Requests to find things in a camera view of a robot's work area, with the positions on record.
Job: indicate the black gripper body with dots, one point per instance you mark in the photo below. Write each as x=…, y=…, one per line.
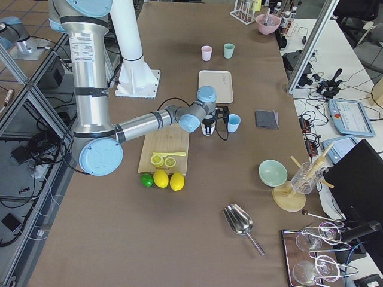
x=208, y=123

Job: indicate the cream white cup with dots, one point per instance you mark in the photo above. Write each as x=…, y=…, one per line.
x=208, y=126

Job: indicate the pink cup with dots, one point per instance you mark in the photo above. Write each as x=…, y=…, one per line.
x=206, y=52

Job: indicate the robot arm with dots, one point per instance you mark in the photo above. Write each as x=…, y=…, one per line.
x=97, y=142

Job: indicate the cream plastic tray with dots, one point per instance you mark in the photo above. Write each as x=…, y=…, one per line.
x=221, y=81

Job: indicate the wine glass rack tray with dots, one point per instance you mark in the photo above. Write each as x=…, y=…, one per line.
x=310, y=255

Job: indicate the light blue cup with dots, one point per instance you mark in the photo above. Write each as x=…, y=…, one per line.
x=234, y=121

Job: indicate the wooden cutting board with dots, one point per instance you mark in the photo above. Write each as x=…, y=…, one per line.
x=170, y=139

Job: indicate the grey folded cloth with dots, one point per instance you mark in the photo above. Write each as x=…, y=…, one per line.
x=266, y=119

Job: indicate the lemon half right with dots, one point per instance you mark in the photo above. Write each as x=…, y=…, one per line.
x=170, y=162

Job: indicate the yellow plastic knife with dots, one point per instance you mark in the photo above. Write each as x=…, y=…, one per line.
x=167, y=154

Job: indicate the yellow lemon right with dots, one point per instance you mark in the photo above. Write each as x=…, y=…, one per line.
x=177, y=181

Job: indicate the yellow lemon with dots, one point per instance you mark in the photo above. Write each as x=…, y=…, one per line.
x=160, y=178
x=177, y=181

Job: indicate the mint green cup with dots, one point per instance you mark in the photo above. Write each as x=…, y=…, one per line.
x=228, y=50

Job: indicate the yellow lemon left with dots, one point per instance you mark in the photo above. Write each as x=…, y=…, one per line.
x=160, y=178

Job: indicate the mint green bowl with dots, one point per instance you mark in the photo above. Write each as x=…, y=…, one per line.
x=272, y=173

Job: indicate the green lime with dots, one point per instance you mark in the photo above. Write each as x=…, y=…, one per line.
x=147, y=179

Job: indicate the metal ice scoop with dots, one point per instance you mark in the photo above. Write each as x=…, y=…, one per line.
x=241, y=224

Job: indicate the pink bowl with ice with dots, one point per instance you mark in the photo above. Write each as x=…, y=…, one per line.
x=272, y=24

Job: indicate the clear glass mug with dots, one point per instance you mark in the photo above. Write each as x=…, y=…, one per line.
x=305, y=179

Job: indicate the metal muddler tool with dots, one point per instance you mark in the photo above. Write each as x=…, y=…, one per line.
x=265, y=20

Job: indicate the yellow cup on rack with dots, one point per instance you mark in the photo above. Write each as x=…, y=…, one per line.
x=257, y=4

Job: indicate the teach pendant tablet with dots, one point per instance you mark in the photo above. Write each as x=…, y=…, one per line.
x=350, y=118

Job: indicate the black monitor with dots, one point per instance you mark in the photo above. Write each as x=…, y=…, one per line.
x=357, y=178

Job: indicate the white wire cup rack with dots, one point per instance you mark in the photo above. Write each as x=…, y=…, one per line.
x=243, y=11

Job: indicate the aluminium frame post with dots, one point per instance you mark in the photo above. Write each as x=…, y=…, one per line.
x=324, y=16

